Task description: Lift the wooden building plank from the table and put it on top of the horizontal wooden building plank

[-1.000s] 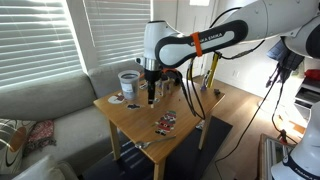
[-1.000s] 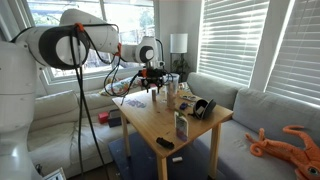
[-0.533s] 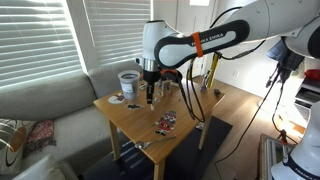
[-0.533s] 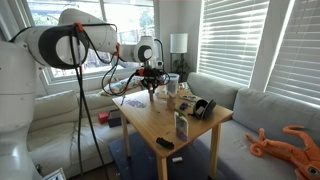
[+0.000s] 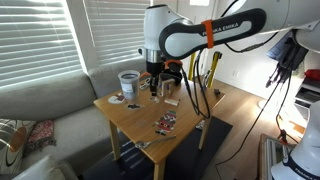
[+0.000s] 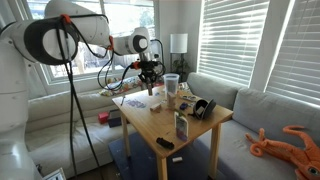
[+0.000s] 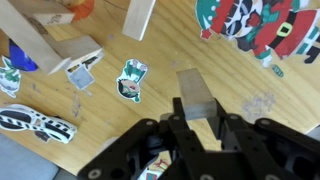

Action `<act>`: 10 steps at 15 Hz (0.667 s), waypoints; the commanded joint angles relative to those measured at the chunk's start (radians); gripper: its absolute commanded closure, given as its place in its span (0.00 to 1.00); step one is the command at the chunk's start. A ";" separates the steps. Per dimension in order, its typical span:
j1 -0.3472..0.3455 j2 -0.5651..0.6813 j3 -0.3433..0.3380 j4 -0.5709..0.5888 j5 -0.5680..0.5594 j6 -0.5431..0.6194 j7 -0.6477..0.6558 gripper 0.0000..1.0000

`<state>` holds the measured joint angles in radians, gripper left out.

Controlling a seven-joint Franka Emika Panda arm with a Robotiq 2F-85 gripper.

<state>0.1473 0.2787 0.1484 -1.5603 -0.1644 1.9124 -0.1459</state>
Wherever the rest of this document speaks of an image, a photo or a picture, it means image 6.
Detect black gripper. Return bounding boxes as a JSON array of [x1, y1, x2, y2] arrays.
[[138, 68, 158, 97]]

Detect small wooden building plank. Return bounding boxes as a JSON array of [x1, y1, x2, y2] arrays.
[[149, 102, 163, 113]]

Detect colourful patterned pillow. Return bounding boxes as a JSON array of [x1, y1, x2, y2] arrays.
[[99, 75, 148, 98]]

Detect clear plastic container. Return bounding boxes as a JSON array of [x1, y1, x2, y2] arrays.
[[162, 73, 180, 98]]

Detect wooden table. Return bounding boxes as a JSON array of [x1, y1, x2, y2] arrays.
[[111, 83, 234, 180]]

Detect dark potted plant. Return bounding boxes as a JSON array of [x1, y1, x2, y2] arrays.
[[171, 53, 191, 83]]

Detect sunglasses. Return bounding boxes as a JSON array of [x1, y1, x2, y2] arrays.
[[179, 94, 198, 102]]

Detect arc floor lamp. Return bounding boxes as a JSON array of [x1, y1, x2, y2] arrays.
[[148, 38, 166, 77]]

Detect dark blue box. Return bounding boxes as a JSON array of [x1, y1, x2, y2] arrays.
[[107, 109, 123, 129]]

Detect small clear bottle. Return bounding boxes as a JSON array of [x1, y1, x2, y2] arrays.
[[174, 111, 189, 142]]

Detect red box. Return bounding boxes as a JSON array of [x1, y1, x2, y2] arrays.
[[97, 111, 110, 125]]

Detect small black object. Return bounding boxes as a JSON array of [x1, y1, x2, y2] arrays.
[[155, 136, 175, 150]]

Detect floor lamp white shade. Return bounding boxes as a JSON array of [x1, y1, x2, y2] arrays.
[[169, 33, 189, 73]]

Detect dark blue rug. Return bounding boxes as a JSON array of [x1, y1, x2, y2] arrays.
[[108, 131, 231, 180]]

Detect wide white window blind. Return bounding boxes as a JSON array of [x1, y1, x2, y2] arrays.
[[197, 0, 270, 87]]

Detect grey sofa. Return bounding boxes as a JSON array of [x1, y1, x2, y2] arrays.
[[186, 71, 320, 180]]

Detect white sofa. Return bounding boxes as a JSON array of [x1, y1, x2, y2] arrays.
[[24, 79, 148, 178]]

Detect narrow white window blind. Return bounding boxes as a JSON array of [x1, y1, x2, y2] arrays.
[[264, 0, 320, 106]]

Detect orange octopus plush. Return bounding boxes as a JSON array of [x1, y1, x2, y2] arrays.
[[245, 124, 320, 180]]

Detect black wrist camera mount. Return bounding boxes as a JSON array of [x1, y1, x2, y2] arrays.
[[134, 59, 165, 76]]

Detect picture frame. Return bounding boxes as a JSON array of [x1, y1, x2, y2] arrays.
[[41, 167, 67, 180]]

